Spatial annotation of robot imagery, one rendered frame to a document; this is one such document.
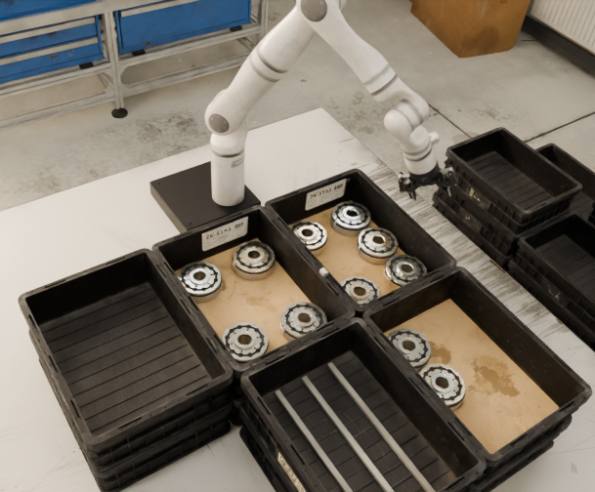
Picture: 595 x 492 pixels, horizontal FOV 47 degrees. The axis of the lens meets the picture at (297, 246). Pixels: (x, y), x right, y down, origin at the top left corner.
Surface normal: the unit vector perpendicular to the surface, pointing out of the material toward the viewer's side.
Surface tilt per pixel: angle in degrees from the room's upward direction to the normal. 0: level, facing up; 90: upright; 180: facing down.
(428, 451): 0
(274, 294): 0
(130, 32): 90
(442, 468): 0
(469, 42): 91
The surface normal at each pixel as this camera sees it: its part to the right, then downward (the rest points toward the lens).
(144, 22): 0.55, 0.63
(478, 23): 0.36, 0.69
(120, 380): 0.08, -0.69
